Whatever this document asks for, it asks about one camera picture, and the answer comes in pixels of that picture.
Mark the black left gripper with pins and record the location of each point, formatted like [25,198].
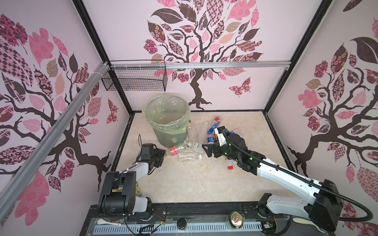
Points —
[161,153]

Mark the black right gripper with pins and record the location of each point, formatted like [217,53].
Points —
[216,147]

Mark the clear bottle red label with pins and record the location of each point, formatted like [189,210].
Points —
[175,150]

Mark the clear bottle white cap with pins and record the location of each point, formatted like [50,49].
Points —
[189,156]

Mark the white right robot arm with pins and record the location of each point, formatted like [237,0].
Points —
[317,201]

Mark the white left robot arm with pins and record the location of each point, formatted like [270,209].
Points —
[118,194]

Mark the grey mesh waste bin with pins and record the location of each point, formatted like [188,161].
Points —
[169,140]

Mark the tall bottle red cap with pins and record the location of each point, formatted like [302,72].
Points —
[229,163]

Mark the clear bottle pink blue label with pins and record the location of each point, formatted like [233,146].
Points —
[215,123]

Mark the clear bottle green white label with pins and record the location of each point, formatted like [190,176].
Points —
[194,146]

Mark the clear bottle green cap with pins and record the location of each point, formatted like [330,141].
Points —
[191,131]

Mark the tin can on base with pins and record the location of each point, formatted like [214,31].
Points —
[234,220]

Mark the white spoon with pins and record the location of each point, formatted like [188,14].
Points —
[102,221]

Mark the black wire wall basket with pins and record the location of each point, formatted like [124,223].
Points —
[136,75]

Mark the aluminium rail back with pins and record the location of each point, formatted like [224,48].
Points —
[257,64]

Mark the aluminium rail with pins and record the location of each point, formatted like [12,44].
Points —
[257,64]
[22,178]

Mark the aluminium rail left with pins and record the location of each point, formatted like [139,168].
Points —
[22,178]

